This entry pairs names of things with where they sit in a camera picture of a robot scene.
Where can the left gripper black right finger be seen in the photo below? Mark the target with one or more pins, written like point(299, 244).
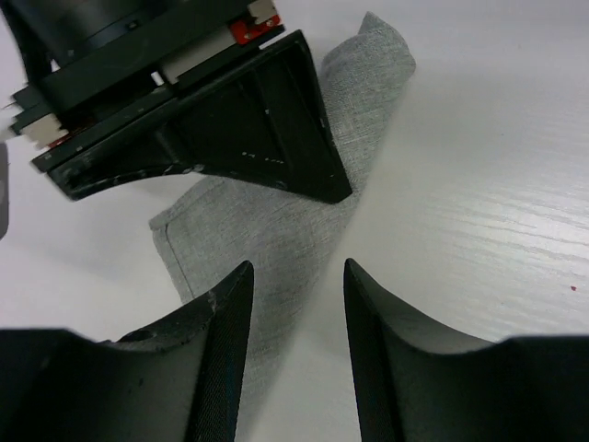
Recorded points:
point(416, 379)

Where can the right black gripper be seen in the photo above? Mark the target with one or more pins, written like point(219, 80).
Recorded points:
point(119, 91)

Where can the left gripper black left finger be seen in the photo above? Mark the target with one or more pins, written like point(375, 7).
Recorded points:
point(176, 379)

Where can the grey cloth napkin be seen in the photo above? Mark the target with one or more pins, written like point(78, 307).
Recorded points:
point(288, 239)

